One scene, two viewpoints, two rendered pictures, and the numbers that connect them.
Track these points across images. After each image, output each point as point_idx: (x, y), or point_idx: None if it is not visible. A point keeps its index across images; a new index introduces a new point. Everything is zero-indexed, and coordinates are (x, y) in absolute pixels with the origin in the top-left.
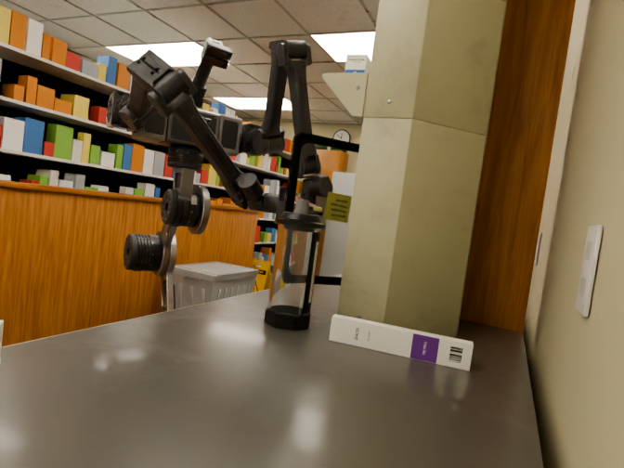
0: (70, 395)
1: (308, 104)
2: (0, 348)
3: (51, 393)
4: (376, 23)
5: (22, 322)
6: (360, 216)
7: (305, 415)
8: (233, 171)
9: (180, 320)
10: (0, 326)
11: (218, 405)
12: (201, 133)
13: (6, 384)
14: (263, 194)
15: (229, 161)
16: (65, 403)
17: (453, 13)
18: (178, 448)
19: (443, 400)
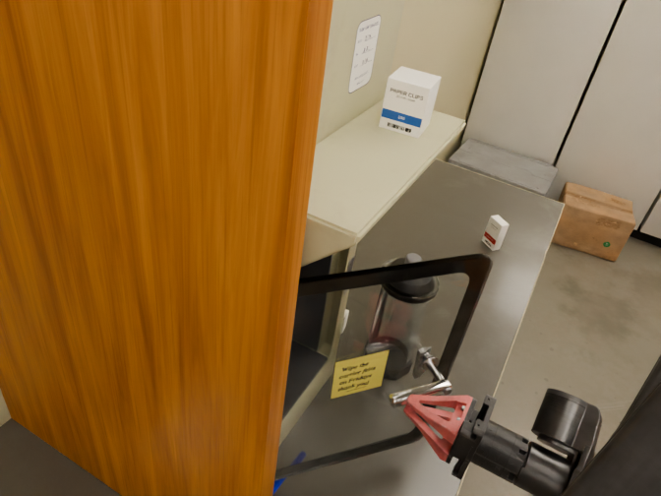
0: (466, 250)
1: (654, 391)
2: (496, 232)
3: (474, 251)
4: (401, 12)
5: None
6: (337, 269)
7: (366, 240)
8: (625, 416)
9: (478, 344)
10: (496, 220)
11: (405, 246)
12: None
13: (495, 255)
14: (534, 443)
15: (639, 393)
16: (463, 245)
17: None
18: (410, 226)
19: None
